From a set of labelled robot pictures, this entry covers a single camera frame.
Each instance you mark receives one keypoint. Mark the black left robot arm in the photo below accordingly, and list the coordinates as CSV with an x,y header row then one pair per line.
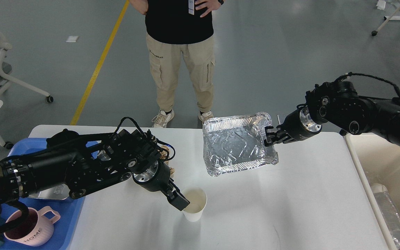
x,y
85,164

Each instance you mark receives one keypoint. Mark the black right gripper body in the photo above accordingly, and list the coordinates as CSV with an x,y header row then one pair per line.
x,y
298,126

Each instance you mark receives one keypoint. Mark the blue plastic tray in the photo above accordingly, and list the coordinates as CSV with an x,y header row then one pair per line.
x,y
69,209

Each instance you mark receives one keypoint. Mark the aluminium foil tray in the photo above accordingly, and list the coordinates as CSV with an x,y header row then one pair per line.
x,y
236,143

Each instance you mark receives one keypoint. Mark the brown paper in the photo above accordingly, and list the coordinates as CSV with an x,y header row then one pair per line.
x,y
164,156

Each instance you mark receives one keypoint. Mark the person's left hand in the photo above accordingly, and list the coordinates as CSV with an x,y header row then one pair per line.
x,y
208,6

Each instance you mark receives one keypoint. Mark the clear plastic floor plate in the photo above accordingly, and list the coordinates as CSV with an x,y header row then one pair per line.
x,y
281,118

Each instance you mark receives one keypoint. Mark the beige plastic bin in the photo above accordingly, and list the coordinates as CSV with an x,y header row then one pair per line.
x,y
377,161

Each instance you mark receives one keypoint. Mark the pink ceramic mug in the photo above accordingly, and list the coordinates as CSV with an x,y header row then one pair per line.
x,y
37,229

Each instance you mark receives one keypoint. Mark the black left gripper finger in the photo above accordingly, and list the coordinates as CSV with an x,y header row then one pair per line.
x,y
177,199

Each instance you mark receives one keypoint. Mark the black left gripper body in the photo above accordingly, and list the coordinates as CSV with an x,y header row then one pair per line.
x,y
155,178

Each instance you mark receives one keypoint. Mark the white paper cup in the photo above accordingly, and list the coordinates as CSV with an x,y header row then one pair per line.
x,y
198,201

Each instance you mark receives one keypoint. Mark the person's right hand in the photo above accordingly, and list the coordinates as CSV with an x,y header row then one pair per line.
x,y
141,6

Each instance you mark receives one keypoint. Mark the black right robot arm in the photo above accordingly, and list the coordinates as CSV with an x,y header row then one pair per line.
x,y
337,102

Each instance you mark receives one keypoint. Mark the square stainless steel tray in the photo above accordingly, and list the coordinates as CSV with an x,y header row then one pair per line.
x,y
60,192

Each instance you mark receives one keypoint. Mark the foil tray inside bin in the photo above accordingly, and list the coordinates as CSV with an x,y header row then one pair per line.
x,y
389,211

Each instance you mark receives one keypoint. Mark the person in black shirt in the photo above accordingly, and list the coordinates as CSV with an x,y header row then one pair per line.
x,y
176,33

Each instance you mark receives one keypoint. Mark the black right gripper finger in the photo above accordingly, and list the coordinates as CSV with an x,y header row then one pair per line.
x,y
273,139
273,131

